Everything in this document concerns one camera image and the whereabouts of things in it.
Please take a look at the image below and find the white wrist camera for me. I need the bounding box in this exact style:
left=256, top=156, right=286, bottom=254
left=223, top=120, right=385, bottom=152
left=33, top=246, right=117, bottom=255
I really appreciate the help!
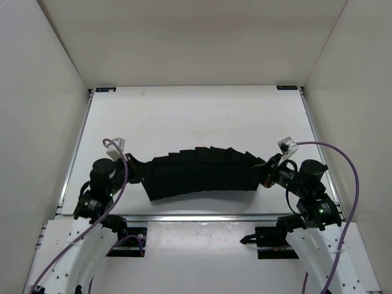
left=102, top=137, right=126, bottom=161
left=277, top=137, right=298, bottom=165

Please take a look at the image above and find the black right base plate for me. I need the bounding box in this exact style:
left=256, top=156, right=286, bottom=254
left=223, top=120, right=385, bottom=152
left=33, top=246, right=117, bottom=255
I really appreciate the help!
left=240, top=214, right=306, bottom=260

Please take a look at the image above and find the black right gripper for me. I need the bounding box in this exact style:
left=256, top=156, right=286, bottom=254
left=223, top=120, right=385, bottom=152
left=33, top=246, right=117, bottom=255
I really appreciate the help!
left=247, top=153, right=306, bottom=196

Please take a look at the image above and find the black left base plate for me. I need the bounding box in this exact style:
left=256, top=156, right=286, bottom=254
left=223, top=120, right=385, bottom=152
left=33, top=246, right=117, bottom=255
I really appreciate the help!
left=107, top=222, right=148, bottom=258

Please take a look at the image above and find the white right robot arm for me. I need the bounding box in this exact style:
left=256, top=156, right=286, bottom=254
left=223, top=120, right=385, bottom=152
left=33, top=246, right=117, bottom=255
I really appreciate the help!
left=252, top=155, right=366, bottom=293

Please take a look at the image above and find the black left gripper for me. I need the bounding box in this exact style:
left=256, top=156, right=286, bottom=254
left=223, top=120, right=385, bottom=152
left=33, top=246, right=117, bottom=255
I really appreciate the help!
left=110, top=148, right=154, bottom=189

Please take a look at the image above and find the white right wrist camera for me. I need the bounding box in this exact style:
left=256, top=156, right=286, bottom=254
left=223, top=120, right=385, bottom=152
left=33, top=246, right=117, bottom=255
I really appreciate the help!
left=277, top=137, right=298, bottom=165

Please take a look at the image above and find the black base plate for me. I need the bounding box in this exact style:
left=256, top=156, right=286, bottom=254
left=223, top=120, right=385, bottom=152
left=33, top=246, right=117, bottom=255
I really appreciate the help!
left=107, top=222, right=148, bottom=258
left=240, top=214, right=306, bottom=260

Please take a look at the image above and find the dark left corner label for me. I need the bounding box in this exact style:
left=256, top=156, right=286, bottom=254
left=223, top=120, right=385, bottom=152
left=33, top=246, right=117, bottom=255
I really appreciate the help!
left=95, top=87, right=117, bottom=92

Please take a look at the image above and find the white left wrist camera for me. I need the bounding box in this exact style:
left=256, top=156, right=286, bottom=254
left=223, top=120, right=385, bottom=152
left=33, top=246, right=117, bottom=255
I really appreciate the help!
left=102, top=137, right=126, bottom=161

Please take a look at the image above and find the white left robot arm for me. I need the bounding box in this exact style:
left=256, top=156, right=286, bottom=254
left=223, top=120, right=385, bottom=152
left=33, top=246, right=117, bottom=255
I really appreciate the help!
left=29, top=155, right=145, bottom=293

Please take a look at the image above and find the dark right corner label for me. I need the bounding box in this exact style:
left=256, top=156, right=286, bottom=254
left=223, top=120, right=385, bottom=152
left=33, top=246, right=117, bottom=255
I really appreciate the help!
left=276, top=85, right=298, bottom=91

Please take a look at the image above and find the dark corner label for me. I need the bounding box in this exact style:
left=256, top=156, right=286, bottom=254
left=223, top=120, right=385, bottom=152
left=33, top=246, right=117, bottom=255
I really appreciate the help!
left=95, top=87, right=117, bottom=92
left=276, top=85, right=298, bottom=91

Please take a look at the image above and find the black pleated skirt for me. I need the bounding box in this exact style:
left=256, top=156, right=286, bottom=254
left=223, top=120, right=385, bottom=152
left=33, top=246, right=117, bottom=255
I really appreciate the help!
left=139, top=146, right=266, bottom=201

